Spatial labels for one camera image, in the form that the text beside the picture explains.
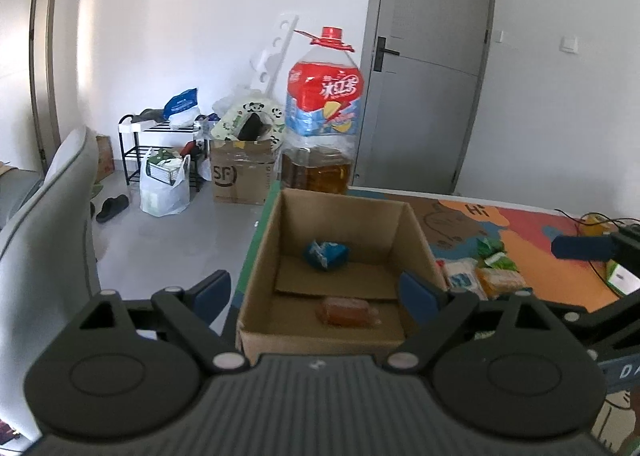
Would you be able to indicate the SF cardboard box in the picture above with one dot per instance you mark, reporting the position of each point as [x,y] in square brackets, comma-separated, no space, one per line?
[242,171]

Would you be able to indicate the yellow object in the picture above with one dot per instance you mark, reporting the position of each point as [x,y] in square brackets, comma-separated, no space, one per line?
[596,225]

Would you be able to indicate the white wall switch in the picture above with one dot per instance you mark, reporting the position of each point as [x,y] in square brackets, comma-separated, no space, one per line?
[569,44]

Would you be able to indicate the white plastic bag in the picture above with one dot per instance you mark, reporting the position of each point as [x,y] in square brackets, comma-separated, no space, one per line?
[164,182]

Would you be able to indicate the white snack packet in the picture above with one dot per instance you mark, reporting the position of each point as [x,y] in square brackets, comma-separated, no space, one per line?
[461,273]

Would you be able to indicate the grey door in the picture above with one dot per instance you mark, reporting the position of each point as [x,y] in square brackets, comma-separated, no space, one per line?
[424,63]

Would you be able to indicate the large iced tea bottle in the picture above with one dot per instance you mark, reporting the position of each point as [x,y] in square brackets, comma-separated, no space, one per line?
[322,116]

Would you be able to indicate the blue white bag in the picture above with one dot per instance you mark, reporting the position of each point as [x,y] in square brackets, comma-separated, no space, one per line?
[182,109]

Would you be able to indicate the brown snack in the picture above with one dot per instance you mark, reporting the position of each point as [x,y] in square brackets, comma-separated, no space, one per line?
[347,312]

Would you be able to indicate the black shoe rack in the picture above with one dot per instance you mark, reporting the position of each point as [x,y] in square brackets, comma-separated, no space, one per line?
[137,137]

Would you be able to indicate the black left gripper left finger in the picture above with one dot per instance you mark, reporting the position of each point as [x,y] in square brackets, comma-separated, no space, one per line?
[124,368]

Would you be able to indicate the blue snack packet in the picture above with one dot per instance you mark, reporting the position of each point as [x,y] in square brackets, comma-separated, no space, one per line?
[326,256]

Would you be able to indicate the white plastic board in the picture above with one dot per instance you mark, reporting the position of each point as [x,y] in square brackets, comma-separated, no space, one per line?
[268,61]

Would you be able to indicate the panda print bag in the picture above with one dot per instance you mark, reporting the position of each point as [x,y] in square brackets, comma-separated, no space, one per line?
[250,117]

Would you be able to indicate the open cardboard box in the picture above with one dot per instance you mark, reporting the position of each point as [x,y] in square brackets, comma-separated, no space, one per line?
[325,278]

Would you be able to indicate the black slipper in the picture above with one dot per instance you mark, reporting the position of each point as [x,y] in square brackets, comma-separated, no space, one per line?
[112,207]

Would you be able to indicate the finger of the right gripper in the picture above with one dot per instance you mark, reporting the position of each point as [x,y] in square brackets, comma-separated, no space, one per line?
[583,248]

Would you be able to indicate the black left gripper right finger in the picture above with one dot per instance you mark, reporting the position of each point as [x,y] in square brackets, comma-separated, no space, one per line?
[509,368]

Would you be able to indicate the green tissue box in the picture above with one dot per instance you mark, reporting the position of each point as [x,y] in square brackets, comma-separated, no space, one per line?
[620,280]

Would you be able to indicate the grey chair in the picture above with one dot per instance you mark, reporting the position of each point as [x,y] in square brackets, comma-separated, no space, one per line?
[48,269]

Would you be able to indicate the green snack packet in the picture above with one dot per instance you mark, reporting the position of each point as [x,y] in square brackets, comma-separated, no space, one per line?
[500,261]
[487,247]

